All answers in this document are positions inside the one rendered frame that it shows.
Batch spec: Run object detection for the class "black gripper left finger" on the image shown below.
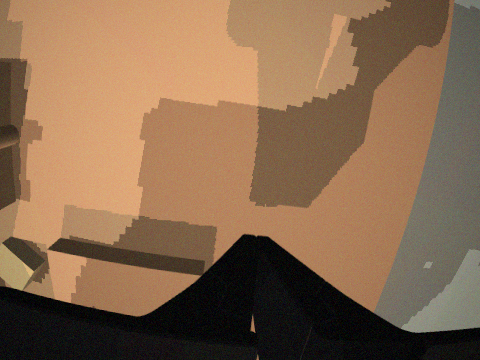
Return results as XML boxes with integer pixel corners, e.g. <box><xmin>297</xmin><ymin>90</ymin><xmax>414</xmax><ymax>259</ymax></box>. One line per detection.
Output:
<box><xmin>0</xmin><ymin>235</ymin><xmax>260</xmax><ymax>360</ymax></box>

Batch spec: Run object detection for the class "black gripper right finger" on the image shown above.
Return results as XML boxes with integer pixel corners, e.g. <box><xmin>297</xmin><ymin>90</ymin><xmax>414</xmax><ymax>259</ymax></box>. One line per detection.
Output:
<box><xmin>252</xmin><ymin>236</ymin><xmax>480</xmax><ymax>360</ymax></box>

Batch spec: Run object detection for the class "orange square puzzle board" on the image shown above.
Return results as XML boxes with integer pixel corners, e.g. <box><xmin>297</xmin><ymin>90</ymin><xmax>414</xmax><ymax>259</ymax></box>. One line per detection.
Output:
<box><xmin>0</xmin><ymin>0</ymin><xmax>455</xmax><ymax>317</ymax></box>

